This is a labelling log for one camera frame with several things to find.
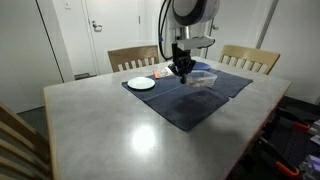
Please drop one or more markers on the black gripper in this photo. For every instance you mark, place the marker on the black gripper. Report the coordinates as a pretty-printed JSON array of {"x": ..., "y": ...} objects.
[{"x": 180, "y": 53}]

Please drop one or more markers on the clear plastic food container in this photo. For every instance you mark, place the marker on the clear plastic food container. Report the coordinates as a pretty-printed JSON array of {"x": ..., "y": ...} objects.
[{"x": 205, "y": 80}]

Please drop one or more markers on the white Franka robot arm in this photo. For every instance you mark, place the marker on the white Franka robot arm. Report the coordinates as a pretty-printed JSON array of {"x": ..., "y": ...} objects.
[{"x": 200, "y": 16}]

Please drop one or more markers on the blue bowl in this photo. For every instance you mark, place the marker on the blue bowl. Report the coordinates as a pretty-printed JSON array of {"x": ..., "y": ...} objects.
[{"x": 203, "y": 66}]

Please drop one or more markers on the orange clear snack packet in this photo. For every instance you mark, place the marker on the orange clear snack packet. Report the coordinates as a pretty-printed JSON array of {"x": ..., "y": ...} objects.
[{"x": 161, "y": 72}]

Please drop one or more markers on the white bifold closet door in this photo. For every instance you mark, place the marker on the white bifold closet door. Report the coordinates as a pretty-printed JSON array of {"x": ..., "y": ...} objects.
[{"x": 169, "y": 33}]

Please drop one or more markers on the dark blue cloth mat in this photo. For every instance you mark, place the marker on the dark blue cloth mat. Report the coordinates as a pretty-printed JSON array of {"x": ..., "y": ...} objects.
[
  {"x": 186, "y": 113},
  {"x": 230, "y": 83}
]

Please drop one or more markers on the white round plate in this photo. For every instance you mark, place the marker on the white round plate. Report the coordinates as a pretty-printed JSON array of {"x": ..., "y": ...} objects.
[{"x": 141, "y": 83}]

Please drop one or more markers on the round door knob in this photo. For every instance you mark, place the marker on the round door knob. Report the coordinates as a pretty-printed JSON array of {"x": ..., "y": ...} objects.
[{"x": 215, "y": 28}]

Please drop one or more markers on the brown wooden slat chair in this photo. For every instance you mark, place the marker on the brown wooden slat chair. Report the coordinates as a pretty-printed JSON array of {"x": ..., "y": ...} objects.
[{"x": 133, "y": 53}]

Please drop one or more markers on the pale wooden slat chair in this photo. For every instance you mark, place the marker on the pale wooden slat chair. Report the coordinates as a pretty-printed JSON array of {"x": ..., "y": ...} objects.
[
  {"x": 250, "y": 53},
  {"x": 20, "y": 133}
]

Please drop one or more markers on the white door with knob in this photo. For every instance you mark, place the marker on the white door with knob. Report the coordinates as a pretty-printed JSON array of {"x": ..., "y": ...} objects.
[{"x": 240, "y": 23}]

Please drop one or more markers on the dark baseboard vent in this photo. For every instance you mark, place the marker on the dark baseboard vent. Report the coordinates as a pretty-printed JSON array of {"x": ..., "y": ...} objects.
[{"x": 85, "y": 76}]

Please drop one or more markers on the black robot stand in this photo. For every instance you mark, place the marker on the black robot stand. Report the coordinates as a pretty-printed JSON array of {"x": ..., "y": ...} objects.
[{"x": 293, "y": 146}]

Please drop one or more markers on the silver aluminium profile block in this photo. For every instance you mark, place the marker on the silver aluminium profile block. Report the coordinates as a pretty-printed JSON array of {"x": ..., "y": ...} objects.
[{"x": 315, "y": 131}]

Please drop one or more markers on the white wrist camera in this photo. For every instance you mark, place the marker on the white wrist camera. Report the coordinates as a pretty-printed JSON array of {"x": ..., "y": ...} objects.
[{"x": 196, "y": 43}]

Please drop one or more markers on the small white light switch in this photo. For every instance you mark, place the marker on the small white light switch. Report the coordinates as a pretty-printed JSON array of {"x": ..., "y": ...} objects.
[{"x": 67, "y": 4}]

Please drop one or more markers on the aluminium extrusion rail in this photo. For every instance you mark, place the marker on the aluminium extrusion rail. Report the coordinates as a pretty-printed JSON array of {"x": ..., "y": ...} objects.
[{"x": 311, "y": 166}]

